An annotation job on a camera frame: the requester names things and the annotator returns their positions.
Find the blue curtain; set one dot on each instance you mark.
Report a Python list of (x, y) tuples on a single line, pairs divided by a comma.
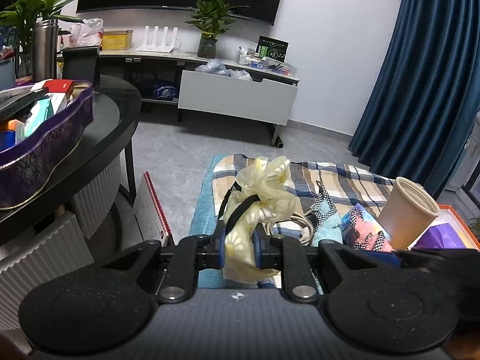
[(423, 82)]

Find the white box with red edge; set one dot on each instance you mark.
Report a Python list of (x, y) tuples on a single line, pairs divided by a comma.
[(150, 213)]

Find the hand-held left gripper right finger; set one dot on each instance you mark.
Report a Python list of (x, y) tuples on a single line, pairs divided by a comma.
[(257, 250)]

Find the light blue fuzzy cloth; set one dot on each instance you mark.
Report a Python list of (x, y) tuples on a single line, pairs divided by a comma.
[(325, 200)]

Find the pale yellow floral cloth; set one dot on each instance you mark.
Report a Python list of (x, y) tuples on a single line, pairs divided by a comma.
[(273, 202)]

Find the white television stand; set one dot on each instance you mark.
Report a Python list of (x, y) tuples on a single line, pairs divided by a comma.
[(236, 97)]

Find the orange cardboard box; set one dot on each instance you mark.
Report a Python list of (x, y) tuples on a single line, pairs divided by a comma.
[(459, 221)]

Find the black and green box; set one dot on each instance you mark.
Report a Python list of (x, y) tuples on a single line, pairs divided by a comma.
[(273, 49)]

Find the purple wipes pack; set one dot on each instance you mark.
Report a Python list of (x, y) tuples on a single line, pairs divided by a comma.
[(442, 236)]

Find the bluish plastic bags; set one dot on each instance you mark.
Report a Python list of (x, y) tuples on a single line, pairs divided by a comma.
[(213, 67)]

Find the green plant in glass vase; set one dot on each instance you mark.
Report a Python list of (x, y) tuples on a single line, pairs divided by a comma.
[(28, 11)]

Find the white router with antennas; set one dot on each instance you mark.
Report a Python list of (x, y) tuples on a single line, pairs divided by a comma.
[(155, 43)]

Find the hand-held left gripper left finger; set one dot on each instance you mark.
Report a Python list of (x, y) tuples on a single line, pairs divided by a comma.
[(222, 247)]

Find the teal box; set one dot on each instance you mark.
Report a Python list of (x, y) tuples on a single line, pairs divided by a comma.
[(39, 112)]

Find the beige paper cup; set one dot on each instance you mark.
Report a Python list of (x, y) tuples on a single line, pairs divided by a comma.
[(403, 213)]

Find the yellow box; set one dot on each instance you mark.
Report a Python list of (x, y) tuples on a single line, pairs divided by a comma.
[(117, 40)]

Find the round black coffee table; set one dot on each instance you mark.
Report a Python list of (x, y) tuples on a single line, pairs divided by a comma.
[(101, 150)]

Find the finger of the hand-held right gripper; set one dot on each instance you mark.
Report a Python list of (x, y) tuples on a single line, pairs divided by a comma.
[(431, 260)]

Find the purple patterned tin tray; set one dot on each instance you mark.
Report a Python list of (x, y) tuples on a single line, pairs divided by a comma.
[(41, 157)]

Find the white plastic bag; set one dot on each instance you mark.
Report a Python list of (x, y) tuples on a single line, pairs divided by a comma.
[(86, 32)]

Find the black headband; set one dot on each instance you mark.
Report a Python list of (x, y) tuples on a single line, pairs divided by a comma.
[(242, 206)]

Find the blue tissue pack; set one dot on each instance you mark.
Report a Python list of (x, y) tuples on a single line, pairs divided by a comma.
[(354, 217)]

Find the green plant in dark vase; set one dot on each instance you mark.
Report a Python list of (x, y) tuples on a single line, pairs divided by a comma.
[(212, 18)]

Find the plaid blanket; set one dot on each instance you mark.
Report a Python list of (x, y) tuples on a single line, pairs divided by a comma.
[(348, 182)]

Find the small items on television stand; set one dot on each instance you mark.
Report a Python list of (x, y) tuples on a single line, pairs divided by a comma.
[(268, 63)]

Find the stainless steel tumbler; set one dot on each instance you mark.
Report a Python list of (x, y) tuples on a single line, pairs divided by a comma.
[(45, 50)]

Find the blue bag on shelf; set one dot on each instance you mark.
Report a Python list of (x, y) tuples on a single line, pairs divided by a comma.
[(165, 92)]

